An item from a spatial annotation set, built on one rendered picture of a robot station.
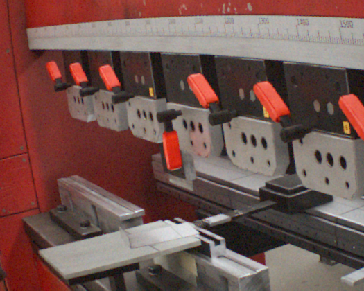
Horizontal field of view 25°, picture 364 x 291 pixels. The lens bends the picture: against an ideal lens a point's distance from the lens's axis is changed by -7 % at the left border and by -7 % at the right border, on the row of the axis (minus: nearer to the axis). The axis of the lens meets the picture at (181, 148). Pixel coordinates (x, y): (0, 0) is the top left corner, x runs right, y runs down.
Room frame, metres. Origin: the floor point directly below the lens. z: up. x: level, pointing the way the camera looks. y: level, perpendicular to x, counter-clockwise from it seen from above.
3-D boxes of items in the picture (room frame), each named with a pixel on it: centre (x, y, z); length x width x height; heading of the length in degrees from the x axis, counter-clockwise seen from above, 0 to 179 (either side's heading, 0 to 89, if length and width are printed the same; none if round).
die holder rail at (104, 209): (2.08, 0.22, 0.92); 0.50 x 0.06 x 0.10; 23
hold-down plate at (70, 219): (2.11, 0.30, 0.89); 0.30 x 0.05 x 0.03; 23
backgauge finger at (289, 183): (1.63, -0.14, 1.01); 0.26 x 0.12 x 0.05; 113
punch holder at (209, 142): (1.41, -0.06, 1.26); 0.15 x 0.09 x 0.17; 23
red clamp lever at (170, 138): (1.41, 0.01, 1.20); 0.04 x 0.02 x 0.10; 113
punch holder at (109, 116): (1.78, 0.10, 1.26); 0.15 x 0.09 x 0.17; 23
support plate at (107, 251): (1.52, 0.15, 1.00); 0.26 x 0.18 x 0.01; 113
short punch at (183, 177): (1.58, 0.01, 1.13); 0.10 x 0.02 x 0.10; 23
